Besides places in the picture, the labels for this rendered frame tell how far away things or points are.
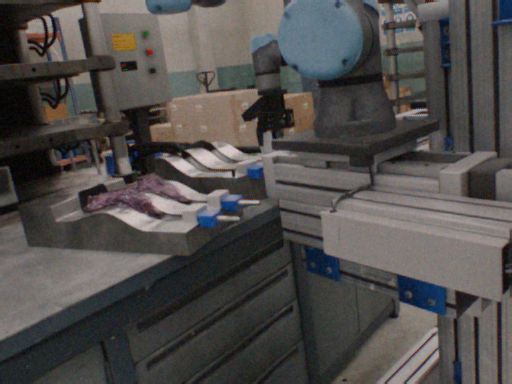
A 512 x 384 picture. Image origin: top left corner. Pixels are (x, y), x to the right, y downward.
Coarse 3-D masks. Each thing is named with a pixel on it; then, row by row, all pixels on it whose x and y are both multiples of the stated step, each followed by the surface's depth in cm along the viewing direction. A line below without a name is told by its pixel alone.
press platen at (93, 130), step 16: (16, 128) 213; (32, 128) 198; (48, 128) 185; (64, 128) 174; (80, 128) 169; (96, 128) 169; (112, 128) 170; (128, 128) 176; (0, 144) 148; (16, 144) 152; (32, 144) 156; (48, 144) 160; (80, 144) 212
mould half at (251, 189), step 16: (224, 144) 157; (160, 160) 142; (176, 160) 141; (208, 160) 145; (240, 160) 149; (144, 176) 154; (160, 176) 144; (176, 176) 139; (192, 176) 134; (208, 176) 129; (224, 176) 125; (240, 176) 123; (240, 192) 123; (256, 192) 128
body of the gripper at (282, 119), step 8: (280, 88) 128; (264, 96) 129; (272, 96) 127; (280, 96) 127; (272, 104) 129; (280, 104) 126; (264, 112) 129; (272, 112) 127; (280, 112) 126; (288, 112) 129; (264, 120) 130; (272, 120) 128; (280, 120) 128; (288, 120) 129; (272, 128) 129; (280, 128) 129
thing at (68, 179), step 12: (24, 180) 218; (36, 180) 214; (48, 180) 210; (60, 180) 206; (72, 180) 202; (84, 180) 199; (24, 192) 190; (36, 192) 186; (48, 192) 184; (0, 228) 141
